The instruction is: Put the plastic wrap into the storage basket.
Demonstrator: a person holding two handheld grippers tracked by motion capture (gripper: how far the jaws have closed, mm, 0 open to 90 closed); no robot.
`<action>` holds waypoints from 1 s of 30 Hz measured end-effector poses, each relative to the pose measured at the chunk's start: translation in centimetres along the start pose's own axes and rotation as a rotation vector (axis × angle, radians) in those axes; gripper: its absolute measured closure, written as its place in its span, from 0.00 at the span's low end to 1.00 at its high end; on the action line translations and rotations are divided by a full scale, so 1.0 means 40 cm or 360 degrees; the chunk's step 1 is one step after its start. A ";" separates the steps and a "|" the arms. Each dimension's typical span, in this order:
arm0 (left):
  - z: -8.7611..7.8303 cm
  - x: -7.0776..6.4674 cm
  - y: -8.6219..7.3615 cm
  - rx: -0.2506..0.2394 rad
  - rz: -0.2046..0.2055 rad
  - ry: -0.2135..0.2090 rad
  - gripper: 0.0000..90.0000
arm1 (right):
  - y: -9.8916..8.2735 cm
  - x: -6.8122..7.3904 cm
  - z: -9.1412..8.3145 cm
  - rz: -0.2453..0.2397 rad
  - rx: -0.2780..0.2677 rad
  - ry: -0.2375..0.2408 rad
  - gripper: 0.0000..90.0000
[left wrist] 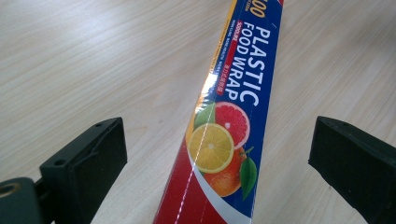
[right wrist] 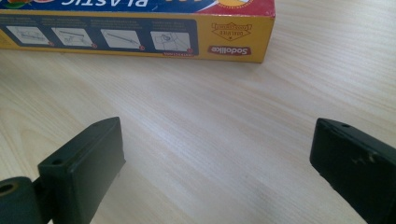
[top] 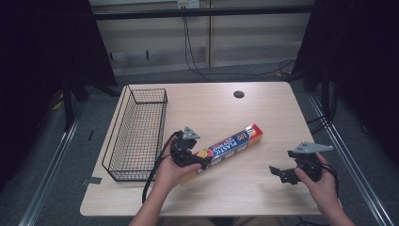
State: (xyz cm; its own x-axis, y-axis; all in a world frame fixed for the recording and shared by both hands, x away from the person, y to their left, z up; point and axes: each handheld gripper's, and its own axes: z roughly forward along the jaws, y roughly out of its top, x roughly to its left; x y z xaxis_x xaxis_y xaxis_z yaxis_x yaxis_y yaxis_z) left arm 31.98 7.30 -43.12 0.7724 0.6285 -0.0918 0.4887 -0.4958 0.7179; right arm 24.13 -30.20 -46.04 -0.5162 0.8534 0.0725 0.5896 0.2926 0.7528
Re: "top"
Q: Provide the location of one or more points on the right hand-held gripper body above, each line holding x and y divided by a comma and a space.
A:
309, 163

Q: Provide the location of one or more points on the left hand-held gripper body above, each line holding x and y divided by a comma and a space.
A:
183, 150

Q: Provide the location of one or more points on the blue plastic wrap box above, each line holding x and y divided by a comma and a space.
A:
232, 147

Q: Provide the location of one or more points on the person's right hand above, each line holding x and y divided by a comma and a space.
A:
323, 188

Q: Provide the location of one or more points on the person's left hand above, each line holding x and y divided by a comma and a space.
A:
169, 175

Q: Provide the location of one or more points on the grey tape piece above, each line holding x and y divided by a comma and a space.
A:
92, 180

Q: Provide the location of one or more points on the black curtain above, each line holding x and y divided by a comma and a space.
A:
357, 62
47, 62

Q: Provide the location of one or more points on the black horizontal bar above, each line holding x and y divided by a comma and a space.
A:
200, 12

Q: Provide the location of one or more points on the aluminium floor rail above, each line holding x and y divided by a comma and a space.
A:
348, 157
47, 179

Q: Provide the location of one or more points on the white wall socket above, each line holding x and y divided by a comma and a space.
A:
188, 3

